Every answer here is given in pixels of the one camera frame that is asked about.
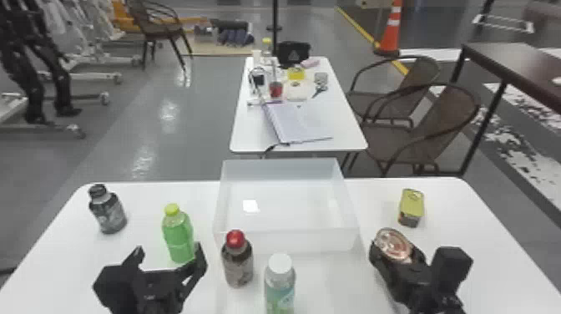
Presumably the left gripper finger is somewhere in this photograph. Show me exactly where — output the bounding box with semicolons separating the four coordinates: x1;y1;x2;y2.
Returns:
122;245;146;276
174;241;209;301

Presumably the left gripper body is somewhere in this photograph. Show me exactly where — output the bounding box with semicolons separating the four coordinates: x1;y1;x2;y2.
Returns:
130;268;194;314

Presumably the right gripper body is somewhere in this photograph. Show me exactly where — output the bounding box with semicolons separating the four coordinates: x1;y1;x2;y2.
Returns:
396;280;467;314

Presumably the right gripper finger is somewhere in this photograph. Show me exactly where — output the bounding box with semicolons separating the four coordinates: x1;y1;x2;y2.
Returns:
368;240;399;292
408;246;433;291

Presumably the black can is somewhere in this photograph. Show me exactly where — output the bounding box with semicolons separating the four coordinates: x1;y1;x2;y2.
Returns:
373;226;415;270

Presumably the brown bottle with red cap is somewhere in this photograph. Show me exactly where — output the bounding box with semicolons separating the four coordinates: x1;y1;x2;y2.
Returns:
220;228;255;289

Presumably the grey bottle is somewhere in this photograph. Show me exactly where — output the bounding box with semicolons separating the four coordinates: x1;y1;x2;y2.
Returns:
87;183;129;236

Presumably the yellow can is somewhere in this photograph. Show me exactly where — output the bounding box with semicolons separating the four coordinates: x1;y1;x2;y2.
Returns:
397;188;426;229

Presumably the pale green bottle white cap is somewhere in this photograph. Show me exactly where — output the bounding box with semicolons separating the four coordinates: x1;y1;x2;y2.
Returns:
263;252;297;314

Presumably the clear box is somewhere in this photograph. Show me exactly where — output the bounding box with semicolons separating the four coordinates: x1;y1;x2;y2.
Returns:
211;157;361;256

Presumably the white side table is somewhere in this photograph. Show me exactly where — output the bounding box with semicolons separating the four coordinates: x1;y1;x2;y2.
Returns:
228;55;370;170

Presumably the brown chair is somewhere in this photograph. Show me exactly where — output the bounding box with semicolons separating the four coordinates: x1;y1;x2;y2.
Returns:
126;0;195;72
341;83;483;178
346;55;442;129

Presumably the open notebook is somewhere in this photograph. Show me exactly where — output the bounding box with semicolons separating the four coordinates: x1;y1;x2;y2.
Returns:
261;101;335;146

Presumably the dark side table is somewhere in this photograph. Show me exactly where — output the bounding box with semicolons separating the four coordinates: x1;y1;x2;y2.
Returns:
448;42;561;177

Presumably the black bag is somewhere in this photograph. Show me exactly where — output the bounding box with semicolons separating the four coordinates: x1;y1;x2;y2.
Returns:
276;40;311;69

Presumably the orange cone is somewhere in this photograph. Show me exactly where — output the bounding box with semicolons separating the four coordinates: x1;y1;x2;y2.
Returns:
372;0;405;58

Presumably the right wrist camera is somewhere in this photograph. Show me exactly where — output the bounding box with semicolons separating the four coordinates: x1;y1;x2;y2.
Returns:
430;246;474;296

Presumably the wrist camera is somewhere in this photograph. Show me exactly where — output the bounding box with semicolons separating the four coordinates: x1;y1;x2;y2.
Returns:
430;246;474;296
92;264;133;314

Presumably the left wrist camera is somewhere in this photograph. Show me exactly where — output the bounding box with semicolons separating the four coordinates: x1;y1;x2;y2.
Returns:
92;264;133;314

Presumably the black post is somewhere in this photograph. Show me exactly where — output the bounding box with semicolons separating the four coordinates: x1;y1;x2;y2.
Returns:
265;0;284;45

